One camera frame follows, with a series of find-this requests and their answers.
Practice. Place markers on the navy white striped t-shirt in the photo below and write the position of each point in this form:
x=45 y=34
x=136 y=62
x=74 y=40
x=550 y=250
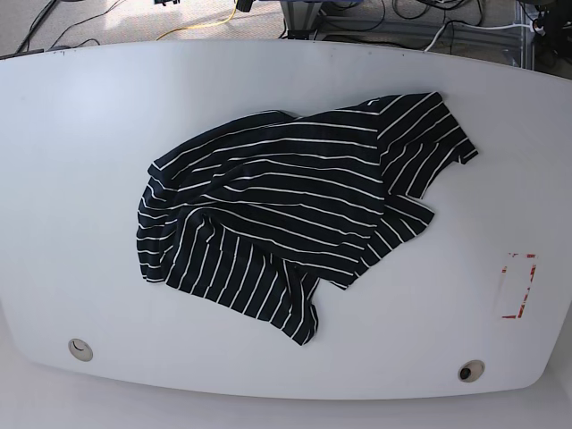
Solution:
x=254 y=214

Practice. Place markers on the red tape rectangle marking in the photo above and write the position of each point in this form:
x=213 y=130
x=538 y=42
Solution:
x=517 y=277

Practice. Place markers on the right table cable grommet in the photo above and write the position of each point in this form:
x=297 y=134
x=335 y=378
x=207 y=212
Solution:
x=471 y=371

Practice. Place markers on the table cable grommet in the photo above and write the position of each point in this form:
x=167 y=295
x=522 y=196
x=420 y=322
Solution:
x=80 y=350
x=471 y=371

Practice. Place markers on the left table cable grommet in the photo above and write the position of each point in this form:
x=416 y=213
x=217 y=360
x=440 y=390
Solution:
x=80 y=350

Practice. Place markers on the grey aluminium frame stand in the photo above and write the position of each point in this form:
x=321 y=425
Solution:
x=308 y=20

